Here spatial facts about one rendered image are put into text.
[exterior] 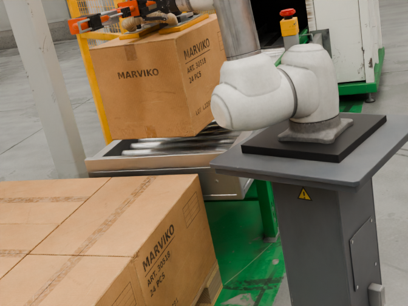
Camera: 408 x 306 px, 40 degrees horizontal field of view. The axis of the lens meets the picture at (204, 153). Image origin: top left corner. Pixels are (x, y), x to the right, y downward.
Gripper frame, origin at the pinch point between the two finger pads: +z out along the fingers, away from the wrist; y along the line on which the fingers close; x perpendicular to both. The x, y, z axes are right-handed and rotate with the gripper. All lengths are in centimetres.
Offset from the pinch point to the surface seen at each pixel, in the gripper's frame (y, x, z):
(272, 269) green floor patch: 120, 2, -38
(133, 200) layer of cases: 66, -35, -1
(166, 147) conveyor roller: 67, 22, 10
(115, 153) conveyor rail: 64, 10, 31
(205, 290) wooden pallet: 112, -27, -18
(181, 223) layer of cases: 75, -37, -19
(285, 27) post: 23, 47, -48
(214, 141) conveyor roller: 66, 23, -14
